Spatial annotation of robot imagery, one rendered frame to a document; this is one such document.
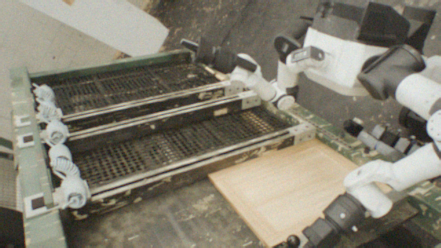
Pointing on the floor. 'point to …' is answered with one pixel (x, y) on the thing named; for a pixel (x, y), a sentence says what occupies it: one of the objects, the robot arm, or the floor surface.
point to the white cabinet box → (109, 23)
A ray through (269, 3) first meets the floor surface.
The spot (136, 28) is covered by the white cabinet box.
